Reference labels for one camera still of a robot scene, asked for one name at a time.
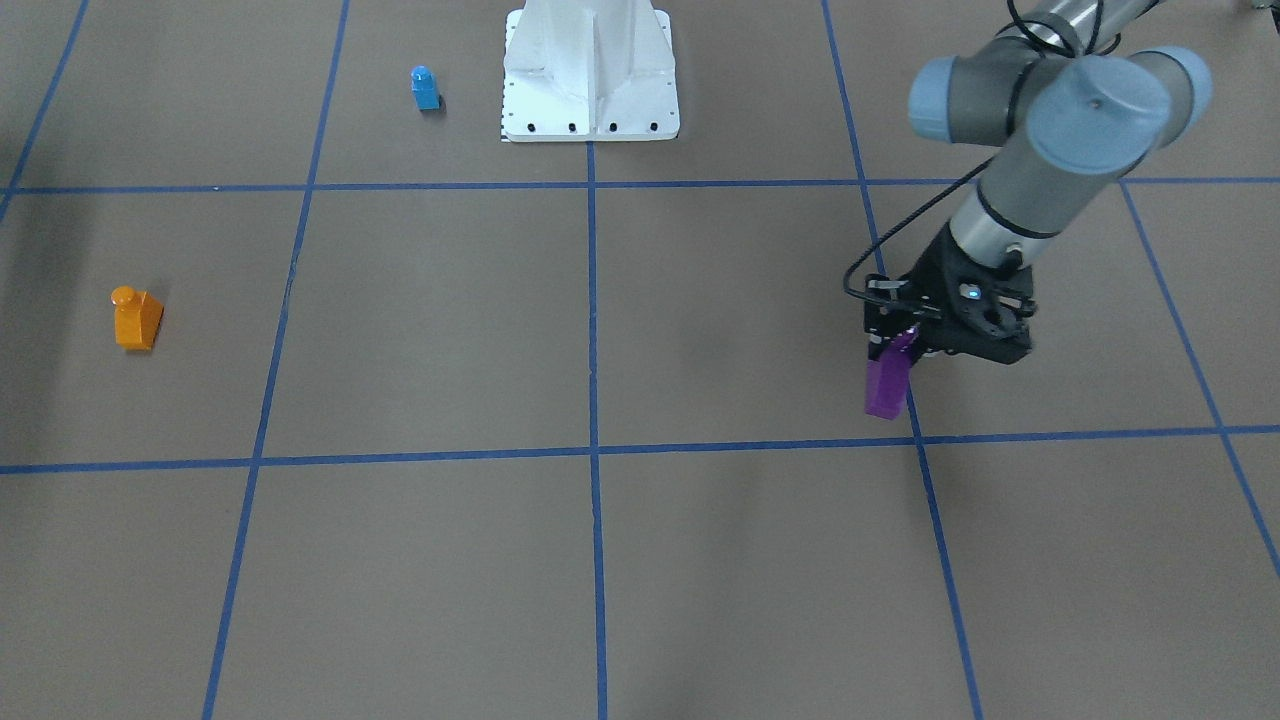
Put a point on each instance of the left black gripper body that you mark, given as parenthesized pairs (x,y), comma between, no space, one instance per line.
(937,270)

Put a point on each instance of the purple trapezoid block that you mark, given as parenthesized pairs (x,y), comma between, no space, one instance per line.
(887,383)

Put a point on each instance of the orange trapezoid block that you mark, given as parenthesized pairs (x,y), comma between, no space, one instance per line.
(137,318)

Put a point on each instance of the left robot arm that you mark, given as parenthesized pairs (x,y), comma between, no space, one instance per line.
(1066,117)

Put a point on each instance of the small blue block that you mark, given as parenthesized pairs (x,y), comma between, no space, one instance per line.
(424,90)

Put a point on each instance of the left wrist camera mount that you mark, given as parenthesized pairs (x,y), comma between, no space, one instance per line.
(891,307)

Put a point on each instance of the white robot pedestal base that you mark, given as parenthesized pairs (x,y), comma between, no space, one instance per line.
(589,71)

